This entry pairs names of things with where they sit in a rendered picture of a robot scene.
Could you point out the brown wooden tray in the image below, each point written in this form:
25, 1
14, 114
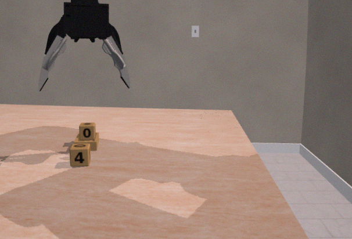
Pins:
93, 143

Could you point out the brown wooden number cube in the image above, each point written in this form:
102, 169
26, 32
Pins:
80, 154
87, 131

